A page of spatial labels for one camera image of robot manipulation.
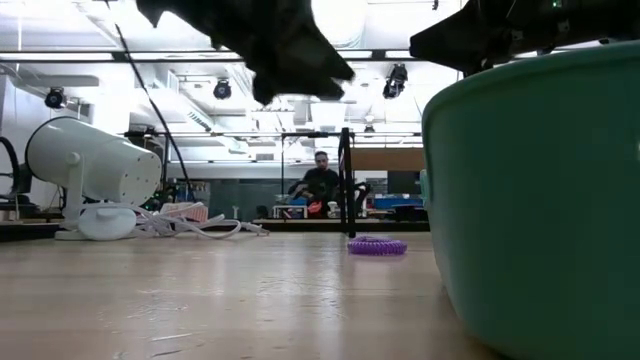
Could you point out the small white stand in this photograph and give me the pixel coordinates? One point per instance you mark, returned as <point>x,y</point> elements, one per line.
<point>290,212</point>

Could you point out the person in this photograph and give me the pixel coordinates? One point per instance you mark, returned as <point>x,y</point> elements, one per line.
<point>320,180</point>

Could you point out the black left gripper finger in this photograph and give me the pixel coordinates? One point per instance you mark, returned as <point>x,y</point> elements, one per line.
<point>325,60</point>
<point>310,86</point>

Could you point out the black far frame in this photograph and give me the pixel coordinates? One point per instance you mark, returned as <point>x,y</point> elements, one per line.
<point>282,160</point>

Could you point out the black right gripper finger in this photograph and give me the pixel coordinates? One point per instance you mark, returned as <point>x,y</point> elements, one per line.
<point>450,42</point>

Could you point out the teal plastic basket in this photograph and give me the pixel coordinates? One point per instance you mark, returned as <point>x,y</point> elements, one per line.
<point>525,200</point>

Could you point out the white desk lamp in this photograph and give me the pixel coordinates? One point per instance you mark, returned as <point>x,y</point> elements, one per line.
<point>95,160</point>

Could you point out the black aluminium frame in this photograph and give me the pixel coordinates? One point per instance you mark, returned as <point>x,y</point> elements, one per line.
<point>30,230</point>

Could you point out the blue plastic crate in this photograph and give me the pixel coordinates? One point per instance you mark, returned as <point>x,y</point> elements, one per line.
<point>400,202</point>

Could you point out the black ceiling spotlight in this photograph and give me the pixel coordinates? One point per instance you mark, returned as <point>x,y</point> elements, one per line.
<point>55,97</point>
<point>222,89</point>
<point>395,80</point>

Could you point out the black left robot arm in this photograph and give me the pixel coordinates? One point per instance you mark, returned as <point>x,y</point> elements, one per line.
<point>175,10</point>

